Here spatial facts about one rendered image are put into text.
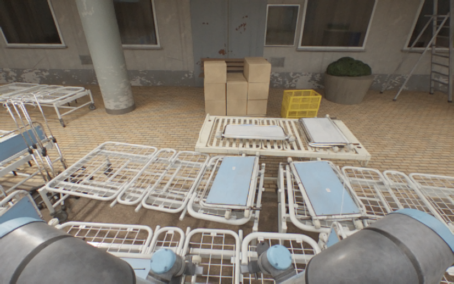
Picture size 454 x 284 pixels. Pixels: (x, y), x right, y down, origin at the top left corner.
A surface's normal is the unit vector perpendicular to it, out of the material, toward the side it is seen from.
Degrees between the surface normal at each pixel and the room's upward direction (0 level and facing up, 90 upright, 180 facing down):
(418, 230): 5
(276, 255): 19
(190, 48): 90
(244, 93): 90
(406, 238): 5
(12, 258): 25
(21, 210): 90
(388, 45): 90
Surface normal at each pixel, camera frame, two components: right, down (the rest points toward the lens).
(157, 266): -0.12, -0.67
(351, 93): -0.17, 0.65
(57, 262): 0.36, -0.72
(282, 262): 0.15, -0.67
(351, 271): -0.60, -0.44
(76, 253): 0.50, -0.83
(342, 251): -0.62, -0.77
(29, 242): 0.04, -0.90
